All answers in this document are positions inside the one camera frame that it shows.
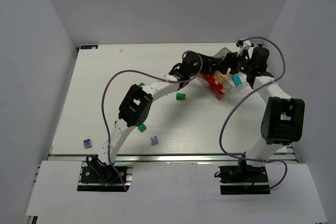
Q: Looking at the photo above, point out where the purple studded lego cube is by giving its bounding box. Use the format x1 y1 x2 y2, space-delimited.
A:
150 136 159 145

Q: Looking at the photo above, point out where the aluminium table rail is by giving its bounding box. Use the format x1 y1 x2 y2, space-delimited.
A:
48 153 297 164

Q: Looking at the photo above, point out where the blue label sticker left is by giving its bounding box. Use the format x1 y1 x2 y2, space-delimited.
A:
80 45 98 50

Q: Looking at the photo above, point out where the clear compartment container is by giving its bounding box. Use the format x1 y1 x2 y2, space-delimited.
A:
197 47 246 100

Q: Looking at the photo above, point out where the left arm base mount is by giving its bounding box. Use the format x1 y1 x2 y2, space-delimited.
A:
77 155 130 193

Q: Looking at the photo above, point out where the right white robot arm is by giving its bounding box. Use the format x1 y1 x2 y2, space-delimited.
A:
218 47 305 170

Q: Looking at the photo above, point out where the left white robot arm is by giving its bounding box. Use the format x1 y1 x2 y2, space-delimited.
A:
98 50 225 167

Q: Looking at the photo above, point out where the green studded lego cube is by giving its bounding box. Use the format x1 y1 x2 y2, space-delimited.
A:
138 123 146 132

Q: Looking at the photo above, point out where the cyan 2x4 lego brick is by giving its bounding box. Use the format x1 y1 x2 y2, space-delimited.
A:
232 74 243 87

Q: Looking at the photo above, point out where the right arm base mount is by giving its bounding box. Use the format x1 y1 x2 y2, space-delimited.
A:
214 166 270 195

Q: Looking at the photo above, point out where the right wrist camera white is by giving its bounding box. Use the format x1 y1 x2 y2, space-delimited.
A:
236 39 255 57

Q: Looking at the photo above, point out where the purple upturned lego cube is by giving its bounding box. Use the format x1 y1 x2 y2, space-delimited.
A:
83 138 92 149

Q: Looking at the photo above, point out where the green curved lego brick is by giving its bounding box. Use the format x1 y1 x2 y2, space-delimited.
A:
176 93 186 101

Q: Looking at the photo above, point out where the red sloped lego brick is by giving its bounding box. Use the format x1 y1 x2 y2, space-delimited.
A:
203 75 216 86

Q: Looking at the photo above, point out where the red 2x3 lego brick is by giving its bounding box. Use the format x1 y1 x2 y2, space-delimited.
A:
211 82 223 93

